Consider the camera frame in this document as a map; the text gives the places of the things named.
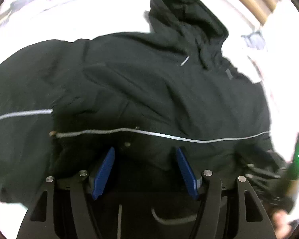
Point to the grey pink floral blanket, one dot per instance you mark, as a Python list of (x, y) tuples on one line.
[(27, 22)]

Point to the person's right hand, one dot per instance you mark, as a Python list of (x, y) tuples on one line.
[(282, 226)]

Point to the black hooded jacket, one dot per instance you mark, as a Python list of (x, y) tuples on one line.
[(63, 105)]

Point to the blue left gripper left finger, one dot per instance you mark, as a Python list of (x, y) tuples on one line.
[(101, 174)]

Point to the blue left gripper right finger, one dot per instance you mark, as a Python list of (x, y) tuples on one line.
[(187, 173)]

